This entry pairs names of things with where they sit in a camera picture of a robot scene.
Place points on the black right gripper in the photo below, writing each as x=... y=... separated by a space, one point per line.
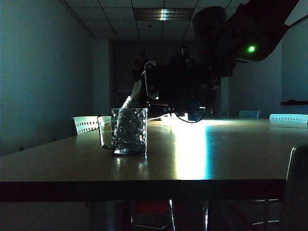
x=211 y=67

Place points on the dark table leg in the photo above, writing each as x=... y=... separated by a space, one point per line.
x=108 y=216

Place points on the dark whiteboard tray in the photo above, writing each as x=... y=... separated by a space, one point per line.
x=293 y=102

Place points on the ceiling light panel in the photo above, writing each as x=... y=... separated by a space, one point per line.
x=163 y=14

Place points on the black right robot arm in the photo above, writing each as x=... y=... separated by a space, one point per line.
x=264 y=29

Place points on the red chair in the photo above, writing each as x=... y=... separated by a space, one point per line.
x=154 y=211

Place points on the chrome chair frame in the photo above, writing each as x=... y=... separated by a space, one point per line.
x=264 y=211

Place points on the hammered glass mug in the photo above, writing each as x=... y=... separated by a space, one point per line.
x=130 y=132

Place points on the white perforated chair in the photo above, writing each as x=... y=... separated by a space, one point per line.
x=86 y=124
x=288 y=118

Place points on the black chrome-framed chair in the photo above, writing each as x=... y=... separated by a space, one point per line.
x=298 y=187

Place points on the blue chair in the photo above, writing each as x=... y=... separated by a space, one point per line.
x=249 y=114

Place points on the dark wall cabinet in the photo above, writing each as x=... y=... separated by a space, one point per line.
x=124 y=96

